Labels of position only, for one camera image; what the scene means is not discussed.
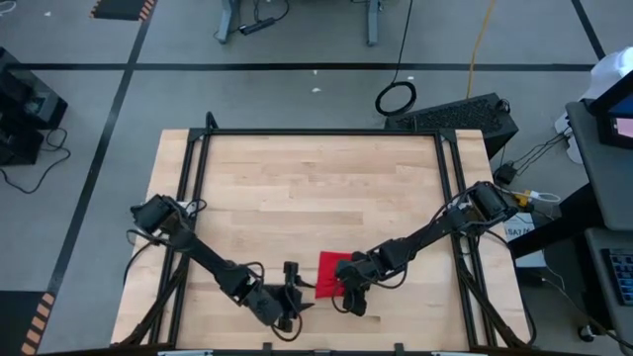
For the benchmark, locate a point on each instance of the grey desk leg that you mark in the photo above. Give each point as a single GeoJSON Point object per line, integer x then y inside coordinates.
{"type": "Point", "coordinates": [227, 22]}
{"type": "Point", "coordinates": [373, 25]}

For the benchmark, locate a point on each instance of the black desk beam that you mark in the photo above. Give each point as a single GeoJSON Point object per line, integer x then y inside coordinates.
{"type": "Point", "coordinates": [559, 230]}

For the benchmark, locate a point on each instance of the black equipment case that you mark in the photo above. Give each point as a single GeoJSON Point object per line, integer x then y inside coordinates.
{"type": "Point", "coordinates": [25, 99]}

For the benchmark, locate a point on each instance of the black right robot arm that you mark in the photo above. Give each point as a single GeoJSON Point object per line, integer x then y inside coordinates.
{"type": "Point", "coordinates": [435, 230]}

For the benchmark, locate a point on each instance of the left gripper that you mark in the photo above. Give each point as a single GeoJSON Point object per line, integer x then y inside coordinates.
{"type": "Point", "coordinates": [274, 304]}

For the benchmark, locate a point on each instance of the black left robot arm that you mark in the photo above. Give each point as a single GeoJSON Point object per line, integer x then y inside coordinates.
{"type": "Point", "coordinates": [207, 257]}

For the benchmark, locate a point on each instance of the black keyboard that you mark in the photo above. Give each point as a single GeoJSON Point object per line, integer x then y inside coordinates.
{"type": "Point", "coordinates": [620, 277]}

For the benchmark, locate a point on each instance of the white plastic bag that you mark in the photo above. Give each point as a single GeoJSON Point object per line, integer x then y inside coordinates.
{"type": "Point", "coordinates": [610, 69]}

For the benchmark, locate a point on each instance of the grey desk top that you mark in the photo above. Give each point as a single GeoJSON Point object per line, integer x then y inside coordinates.
{"type": "Point", "coordinates": [608, 183]}

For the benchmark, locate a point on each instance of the black orange hazard mat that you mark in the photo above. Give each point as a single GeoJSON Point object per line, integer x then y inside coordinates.
{"type": "Point", "coordinates": [15, 321]}
{"type": "Point", "coordinates": [121, 9]}

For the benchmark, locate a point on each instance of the red cloth napkin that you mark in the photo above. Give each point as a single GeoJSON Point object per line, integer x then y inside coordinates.
{"type": "Point", "coordinates": [329, 274]}

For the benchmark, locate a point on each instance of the black caster wheel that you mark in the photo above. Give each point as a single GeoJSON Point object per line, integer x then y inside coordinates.
{"type": "Point", "coordinates": [587, 333]}

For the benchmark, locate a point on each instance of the black power strip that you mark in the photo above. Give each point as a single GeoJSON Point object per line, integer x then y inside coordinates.
{"type": "Point", "coordinates": [257, 26]}

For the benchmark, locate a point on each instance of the black computer tower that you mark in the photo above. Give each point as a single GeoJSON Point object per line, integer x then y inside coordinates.
{"type": "Point", "coordinates": [455, 116]}

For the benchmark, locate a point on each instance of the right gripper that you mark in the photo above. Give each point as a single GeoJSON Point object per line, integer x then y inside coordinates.
{"type": "Point", "coordinates": [363, 277]}

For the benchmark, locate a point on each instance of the white paper sheet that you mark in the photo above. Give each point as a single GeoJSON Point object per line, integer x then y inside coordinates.
{"type": "Point", "coordinates": [531, 259]}

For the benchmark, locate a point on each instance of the black laptop computer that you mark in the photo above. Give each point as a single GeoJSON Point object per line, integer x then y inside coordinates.
{"type": "Point", "coordinates": [605, 131]}

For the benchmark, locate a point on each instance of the grey keyboard desk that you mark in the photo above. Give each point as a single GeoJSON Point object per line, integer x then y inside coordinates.
{"type": "Point", "coordinates": [593, 277]}

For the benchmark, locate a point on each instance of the black power brick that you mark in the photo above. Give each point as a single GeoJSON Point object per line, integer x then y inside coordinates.
{"type": "Point", "coordinates": [505, 174]}

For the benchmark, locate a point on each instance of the black metal table frame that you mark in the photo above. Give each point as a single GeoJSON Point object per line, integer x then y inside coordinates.
{"type": "Point", "coordinates": [316, 132]}

